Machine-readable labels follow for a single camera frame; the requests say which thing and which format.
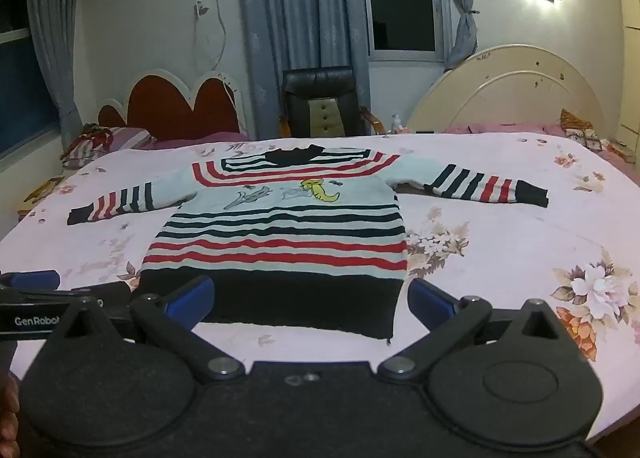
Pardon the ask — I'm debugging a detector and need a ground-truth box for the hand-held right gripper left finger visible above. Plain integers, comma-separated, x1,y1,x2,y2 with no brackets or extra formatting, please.
47,275,246,385

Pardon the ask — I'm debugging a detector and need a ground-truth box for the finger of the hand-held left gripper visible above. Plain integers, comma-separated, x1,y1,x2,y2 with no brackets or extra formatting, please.
0,270,96,307
92,282,133,326

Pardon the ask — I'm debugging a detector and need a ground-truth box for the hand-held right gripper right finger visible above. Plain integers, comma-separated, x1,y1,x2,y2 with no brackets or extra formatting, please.
377,278,587,385

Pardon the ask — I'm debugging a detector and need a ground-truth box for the striped knit sweater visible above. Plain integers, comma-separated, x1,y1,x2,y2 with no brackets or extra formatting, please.
67,144,552,340

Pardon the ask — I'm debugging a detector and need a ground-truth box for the person's left hand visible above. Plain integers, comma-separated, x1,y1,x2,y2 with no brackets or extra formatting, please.
0,372,22,458

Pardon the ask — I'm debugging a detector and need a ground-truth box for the floral pink bed sheet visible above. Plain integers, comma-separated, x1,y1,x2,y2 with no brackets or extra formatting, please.
0,131,640,441

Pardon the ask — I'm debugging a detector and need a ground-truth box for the striped pink pillow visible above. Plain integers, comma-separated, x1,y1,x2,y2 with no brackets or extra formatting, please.
61,124,153,170

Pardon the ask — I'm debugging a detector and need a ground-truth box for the plain pink pillow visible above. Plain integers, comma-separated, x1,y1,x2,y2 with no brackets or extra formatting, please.
444,121,568,137

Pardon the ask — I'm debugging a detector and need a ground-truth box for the red heart-shaped headboard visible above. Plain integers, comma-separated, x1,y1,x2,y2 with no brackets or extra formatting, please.
97,68,249,143

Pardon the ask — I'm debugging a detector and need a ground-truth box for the large side window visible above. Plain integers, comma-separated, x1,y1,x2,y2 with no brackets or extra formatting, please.
0,0,62,160

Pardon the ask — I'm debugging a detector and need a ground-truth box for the cream round headboard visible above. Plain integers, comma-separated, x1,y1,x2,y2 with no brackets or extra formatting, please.
406,44,607,133

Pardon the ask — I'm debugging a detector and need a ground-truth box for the black office chair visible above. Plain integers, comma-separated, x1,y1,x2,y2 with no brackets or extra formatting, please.
278,66,387,139

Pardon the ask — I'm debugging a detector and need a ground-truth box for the orange patterned cloth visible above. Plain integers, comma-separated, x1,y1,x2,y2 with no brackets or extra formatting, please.
559,108,597,140

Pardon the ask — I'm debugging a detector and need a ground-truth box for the narrow grey-blue curtain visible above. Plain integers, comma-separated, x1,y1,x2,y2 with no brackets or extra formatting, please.
24,0,84,150

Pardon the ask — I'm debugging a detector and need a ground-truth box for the wide grey-blue curtain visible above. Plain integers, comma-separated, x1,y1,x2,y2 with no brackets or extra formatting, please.
237,0,371,140

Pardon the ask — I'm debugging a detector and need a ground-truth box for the cream wardrobe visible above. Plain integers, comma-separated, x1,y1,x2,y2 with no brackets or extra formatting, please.
616,0,640,151

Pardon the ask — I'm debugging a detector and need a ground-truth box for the white wall cable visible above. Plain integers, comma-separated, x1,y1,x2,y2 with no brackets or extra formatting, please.
193,0,227,70

